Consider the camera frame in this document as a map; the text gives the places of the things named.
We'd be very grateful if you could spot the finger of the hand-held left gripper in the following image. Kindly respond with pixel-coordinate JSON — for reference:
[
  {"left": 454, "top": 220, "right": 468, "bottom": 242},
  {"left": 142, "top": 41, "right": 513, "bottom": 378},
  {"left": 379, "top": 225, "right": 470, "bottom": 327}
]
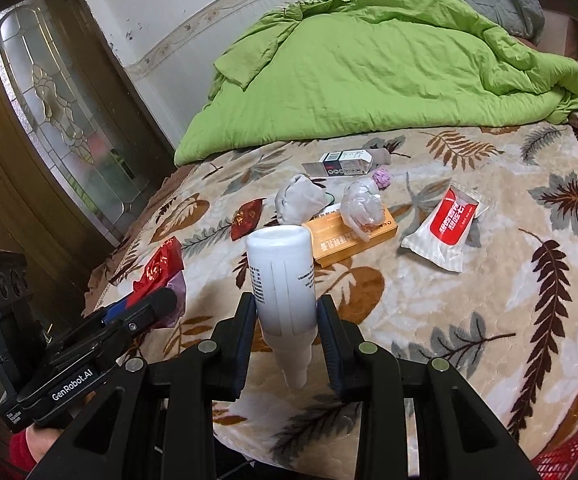
[
  {"left": 95, "top": 289, "right": 178, "bottom": 357},
  {"left": 85, "top": 298, "right": 136, "bottom": 335}
]

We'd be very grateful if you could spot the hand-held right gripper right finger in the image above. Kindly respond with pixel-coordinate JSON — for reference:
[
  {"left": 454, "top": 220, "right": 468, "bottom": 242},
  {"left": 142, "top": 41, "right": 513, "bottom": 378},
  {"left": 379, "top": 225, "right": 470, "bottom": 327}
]
[{"left": 316, "top": 294, "right": 542, "bottom": 480}]

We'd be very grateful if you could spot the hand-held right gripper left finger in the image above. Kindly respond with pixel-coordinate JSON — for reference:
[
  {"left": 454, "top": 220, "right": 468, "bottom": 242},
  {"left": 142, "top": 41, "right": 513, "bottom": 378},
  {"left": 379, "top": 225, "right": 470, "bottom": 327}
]
[{"left": 26, "top": 292, "right": 258, "bottom": 480}]

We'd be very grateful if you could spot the red foil wrapper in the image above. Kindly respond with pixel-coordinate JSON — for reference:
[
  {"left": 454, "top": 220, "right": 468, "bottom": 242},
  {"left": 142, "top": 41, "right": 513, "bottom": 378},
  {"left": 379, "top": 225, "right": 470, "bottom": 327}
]
[{"left": 133, "top": 237, "right": 188, "bottom": 328}]

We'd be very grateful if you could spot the white plastic bottle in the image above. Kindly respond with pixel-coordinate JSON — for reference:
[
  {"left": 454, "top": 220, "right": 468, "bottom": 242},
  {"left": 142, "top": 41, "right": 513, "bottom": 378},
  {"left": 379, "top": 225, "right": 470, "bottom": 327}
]
[{"left": 245, "top": 225, "right": 318, "bottom": 390}]

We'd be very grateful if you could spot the orange cardboard box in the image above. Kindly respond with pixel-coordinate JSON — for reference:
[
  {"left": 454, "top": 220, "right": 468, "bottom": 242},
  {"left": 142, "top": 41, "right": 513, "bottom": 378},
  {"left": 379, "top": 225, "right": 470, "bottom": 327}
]
[{"left": 303, "top": 208, "right": 398, "bottom": 268}]

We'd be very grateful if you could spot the person's left forearm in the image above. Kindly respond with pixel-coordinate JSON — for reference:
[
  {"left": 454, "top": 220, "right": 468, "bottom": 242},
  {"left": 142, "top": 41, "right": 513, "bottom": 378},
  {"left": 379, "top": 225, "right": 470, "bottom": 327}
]
[{"left": 8, "top": 422, "right": 70, "bottom": 478}]

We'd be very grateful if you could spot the small dark red wrapper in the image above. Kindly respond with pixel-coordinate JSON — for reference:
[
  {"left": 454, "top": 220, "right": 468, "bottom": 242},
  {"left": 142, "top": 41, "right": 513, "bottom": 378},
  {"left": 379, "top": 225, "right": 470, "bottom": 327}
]
[{"left": 230, "top": 198, "right": 264, "bottom": 239}]

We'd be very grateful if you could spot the crumpled clear plastic bag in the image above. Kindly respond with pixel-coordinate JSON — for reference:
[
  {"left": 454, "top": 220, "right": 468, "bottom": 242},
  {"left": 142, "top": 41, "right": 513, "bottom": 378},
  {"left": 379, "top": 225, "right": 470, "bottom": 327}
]
[{"left": 340, "top": 178, "right": 387, "bottom": 242}]

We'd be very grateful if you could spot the leaf printed blanket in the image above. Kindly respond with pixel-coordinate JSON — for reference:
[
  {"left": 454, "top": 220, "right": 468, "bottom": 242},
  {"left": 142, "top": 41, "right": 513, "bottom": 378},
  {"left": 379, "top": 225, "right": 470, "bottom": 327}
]
[{"left": 84, "top": 122, "right": 578, "bottom": 466}]

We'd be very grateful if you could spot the crumpled grey face mask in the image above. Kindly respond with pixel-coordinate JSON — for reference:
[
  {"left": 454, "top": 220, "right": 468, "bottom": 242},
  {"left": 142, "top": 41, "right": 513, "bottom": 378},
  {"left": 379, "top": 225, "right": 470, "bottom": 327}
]
[{"left": 274, "top": 174, "right": 336, "bottom": 226}]

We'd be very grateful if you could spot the red and white packet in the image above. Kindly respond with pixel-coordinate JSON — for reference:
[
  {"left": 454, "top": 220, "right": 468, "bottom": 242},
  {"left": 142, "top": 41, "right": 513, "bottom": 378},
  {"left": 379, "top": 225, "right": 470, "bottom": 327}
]
[{"left": 401, "top": 184, "right": 492, "bottom": 273}]

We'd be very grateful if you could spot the open grey white carton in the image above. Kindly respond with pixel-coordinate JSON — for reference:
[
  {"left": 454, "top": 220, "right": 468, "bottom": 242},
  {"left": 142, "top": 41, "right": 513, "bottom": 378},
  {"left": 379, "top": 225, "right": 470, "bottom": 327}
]
[{"left": 302, "top": 148, "right": 392, "bottom": 179}]

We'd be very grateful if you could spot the red mesh basket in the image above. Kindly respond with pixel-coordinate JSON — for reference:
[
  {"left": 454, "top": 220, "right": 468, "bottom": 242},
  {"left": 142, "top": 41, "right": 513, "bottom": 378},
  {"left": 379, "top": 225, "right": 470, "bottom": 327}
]
[{"left": 531, "top": 425, "right": 578, "bottom": 480}]

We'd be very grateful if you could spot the green quilt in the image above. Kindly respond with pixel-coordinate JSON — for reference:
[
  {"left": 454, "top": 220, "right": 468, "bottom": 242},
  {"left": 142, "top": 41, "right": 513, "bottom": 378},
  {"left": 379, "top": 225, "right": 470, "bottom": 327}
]
[{"left": 175, "top": 0, "right": 578, "bottom": 166}]

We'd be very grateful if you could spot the brown headboard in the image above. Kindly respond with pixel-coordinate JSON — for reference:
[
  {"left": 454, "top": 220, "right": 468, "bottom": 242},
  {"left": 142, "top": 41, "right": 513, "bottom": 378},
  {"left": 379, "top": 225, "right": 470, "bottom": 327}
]
[{"left": 521, "top": 0, "right": 578, "bottom": 68}]

